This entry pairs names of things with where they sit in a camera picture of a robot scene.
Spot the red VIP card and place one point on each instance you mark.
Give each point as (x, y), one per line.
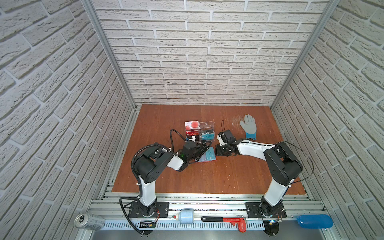
(192, 133)

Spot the red black pipe wrench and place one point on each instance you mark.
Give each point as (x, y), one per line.
(239, 222)

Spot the red leather card holder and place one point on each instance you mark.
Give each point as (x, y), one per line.
(207, 155)

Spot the silver drink can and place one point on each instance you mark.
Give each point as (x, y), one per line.
(89, 222)

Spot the clear acrylic card display stand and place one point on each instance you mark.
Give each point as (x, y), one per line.
(204, 125)

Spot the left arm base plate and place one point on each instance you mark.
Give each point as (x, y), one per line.
(138, 210)

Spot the grey work glove blue cuff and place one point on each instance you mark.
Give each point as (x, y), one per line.
(249, 126)

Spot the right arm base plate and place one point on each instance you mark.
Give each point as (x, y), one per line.
(263, 210)

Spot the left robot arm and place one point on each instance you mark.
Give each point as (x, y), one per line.
(150, 161)

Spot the teal VIP card in stand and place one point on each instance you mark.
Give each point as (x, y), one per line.
(208, 137)

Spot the black logo Vip card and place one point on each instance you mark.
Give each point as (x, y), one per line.
(207, 131)

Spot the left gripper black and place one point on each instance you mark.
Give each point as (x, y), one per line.
(202, 149)

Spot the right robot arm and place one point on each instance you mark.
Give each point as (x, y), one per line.
(283, 165)

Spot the blue plastic case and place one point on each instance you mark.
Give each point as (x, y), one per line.
(315, 221)

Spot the red white patterned card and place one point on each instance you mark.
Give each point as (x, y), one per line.
(191, 125)

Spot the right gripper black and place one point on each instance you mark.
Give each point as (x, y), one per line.
(218, 152)

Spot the aluminium rail frame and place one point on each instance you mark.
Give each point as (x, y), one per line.
(114, 208)

